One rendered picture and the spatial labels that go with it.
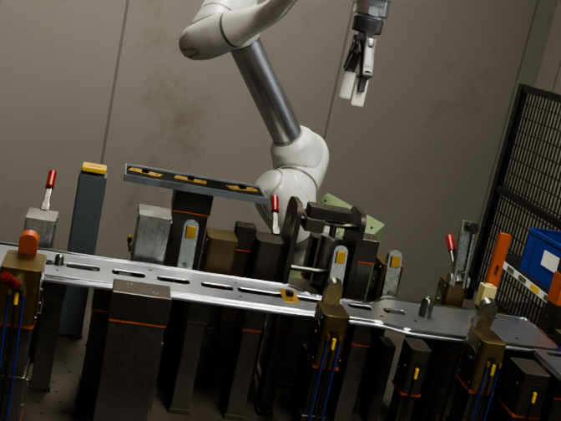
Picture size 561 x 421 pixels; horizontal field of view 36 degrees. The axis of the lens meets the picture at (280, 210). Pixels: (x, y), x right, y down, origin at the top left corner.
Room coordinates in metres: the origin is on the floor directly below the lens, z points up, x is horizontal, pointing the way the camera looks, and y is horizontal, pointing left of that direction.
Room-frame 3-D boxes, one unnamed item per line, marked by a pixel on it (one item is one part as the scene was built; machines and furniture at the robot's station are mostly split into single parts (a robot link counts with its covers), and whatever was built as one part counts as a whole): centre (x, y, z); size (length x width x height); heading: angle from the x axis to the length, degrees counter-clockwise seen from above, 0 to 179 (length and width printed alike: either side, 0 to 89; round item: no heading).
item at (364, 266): (2.20, -0.24, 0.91); 0.07 x 0.05 x 0.42; 12
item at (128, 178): (2.23, 0.23, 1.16); 0.37 x 0.14 x 0.02; 102
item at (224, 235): (2.08, 0.13, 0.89); 0.12 x 0.08 x 0.38; 12
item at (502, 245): (2.22, -0.58, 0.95); 0.03 x 0.01 x 0.50; 102
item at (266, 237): (2.15, 0.02, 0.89); 0.12 x 0.07 x 0.38; 12
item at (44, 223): (2.00, 0.55, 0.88); 0.12 x 0.07 x 0.36; 12
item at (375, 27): (2.21, -0.12, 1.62); 0.08 x 0.07 x 0.09; 12
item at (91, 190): (2.17, 0.49, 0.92); 0.08 x 0.08 x 0.44; 12
